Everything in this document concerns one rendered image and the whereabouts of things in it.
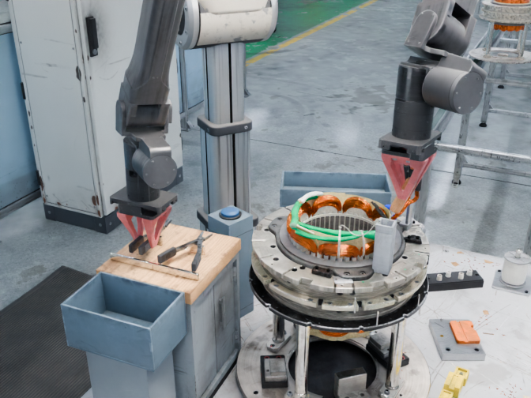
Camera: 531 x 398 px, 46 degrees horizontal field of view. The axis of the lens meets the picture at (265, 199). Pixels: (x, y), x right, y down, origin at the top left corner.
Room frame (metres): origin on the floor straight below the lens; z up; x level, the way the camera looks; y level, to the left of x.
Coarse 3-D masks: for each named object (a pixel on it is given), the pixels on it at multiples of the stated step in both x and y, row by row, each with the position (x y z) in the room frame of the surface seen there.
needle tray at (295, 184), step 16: (288, 176) 1.37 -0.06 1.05; (304, 176) 1.37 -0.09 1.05; (320, 176) 1.36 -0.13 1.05; (336, 176) 1.36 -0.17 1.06; (352, 176) 1.36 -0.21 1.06; (368, 176) 1.35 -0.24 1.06; (384, 176) 1.35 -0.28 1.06; (288, 192) 1.27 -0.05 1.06; (304, 192) 1.26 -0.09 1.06; (336, 192) 1.26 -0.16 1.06; (352, 192) 1.25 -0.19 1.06; (368, 192) 1.25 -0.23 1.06; (384, 192) 1.25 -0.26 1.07
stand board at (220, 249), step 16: (176, 240) 1.04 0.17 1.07; (208, 240) 1.04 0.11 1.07; (224, 240) 1.04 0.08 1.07; (240, 240) 1.04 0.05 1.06; (128, 256) 0.98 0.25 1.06; (144, 256) 0.98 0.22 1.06; (176, 256) 0.98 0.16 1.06; (192, 256) 0.98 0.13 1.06; (208, 256) 0.98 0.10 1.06; (224, 256) 0.98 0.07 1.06; (96, 272) 0.93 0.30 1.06; (112, 272) 0.92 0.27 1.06; (128, 272) 0.92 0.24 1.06; (144, 272) 0.92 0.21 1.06; (160, 272) 0.92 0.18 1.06; (208, 272) 0.92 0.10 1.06; (176, 288) 0.88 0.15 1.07; (192, 288) 0.88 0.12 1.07
